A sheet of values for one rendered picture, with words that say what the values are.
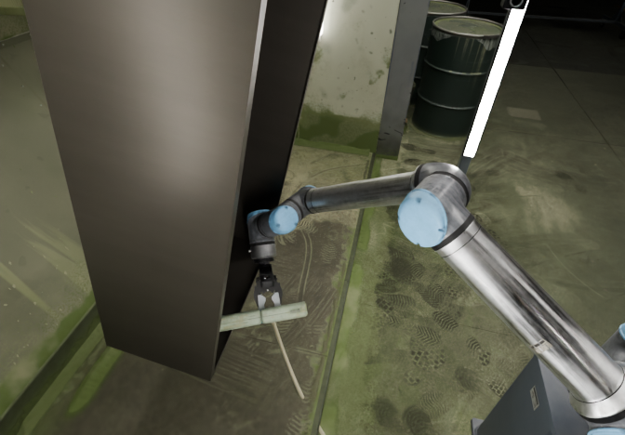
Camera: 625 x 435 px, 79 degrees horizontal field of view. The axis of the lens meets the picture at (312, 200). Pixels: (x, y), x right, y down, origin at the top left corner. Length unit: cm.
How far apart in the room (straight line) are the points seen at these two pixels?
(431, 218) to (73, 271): 163
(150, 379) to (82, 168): 122
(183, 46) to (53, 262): 154
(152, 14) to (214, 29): 9
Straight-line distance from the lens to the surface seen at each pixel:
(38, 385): 199
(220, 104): 61
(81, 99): 76
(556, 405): 130
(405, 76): 286
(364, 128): 305
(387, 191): 106
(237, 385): 181
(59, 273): 201
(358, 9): 277
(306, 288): 205
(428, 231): 85
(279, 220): 123
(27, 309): 195
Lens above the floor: 166
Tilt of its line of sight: 39 degrees down
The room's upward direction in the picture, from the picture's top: 2 degrees clockwise
